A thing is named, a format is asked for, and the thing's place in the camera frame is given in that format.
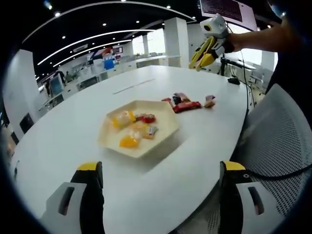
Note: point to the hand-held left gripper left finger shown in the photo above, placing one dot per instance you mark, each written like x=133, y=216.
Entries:
x=73, y=207

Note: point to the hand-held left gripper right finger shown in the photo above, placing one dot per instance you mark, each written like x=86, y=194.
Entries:
x=243, y=209

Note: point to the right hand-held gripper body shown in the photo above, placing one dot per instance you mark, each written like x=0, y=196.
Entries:
x=215, y=25

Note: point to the brown purple food packet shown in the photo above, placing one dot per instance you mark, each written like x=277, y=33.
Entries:
x=209, y=101
x=184, y=96

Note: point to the red food bar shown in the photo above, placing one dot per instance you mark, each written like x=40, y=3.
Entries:
x=186, y=106
x=167, y=99

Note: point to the beige hexagonal container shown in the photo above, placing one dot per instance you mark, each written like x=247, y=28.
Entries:
x=162, y=124

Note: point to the small red food packet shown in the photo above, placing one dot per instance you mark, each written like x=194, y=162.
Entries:
x=147, y=119

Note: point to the yellow food packet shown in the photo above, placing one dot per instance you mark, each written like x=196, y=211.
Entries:
x=137, y=126
x=123, y=118
x=129, y=141

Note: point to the person's right hand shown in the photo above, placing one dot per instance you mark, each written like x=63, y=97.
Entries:
x=232, y=42

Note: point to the black desk stand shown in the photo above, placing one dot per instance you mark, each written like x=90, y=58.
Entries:
x=222, y=67

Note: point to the black computer mouse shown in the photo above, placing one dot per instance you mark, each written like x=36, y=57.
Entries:
x=234, y=81

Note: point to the small black packet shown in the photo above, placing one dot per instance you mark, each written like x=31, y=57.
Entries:
x=176, y=99

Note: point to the white mesh office chair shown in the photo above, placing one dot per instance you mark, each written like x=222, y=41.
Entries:
x=275, y=136

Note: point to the person's dark clothing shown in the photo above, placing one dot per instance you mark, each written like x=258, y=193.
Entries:
x=292, y=61

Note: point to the blue box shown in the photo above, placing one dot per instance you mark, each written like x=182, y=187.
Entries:
x=108, y=64

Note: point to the glass door cabinet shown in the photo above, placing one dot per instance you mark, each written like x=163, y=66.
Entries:
x=57, y=85

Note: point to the white counter cabinets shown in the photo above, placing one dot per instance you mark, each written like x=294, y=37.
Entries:
x=85, y=83

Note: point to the wide white pillar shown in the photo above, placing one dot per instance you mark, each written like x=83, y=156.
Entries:
x=22, y=85

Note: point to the wall screen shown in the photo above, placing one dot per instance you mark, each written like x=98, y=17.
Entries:
x=226, y=9

